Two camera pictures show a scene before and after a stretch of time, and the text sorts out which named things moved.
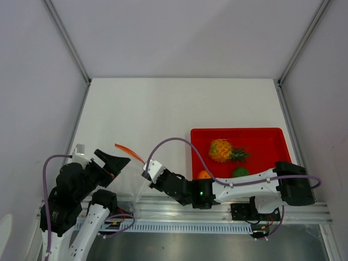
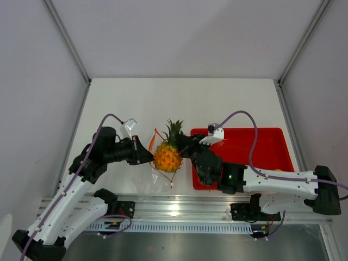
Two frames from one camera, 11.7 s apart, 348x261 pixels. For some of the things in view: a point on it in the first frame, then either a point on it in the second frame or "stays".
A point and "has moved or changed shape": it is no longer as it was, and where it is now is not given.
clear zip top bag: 132,182 has moved or changed shape
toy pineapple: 221,150 → 167,155
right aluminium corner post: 280,81 stays
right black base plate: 248,212 stays
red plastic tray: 266,145 stays
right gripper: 157,184 → 192,142
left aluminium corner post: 54,14 stays
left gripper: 113,166 → 140,154
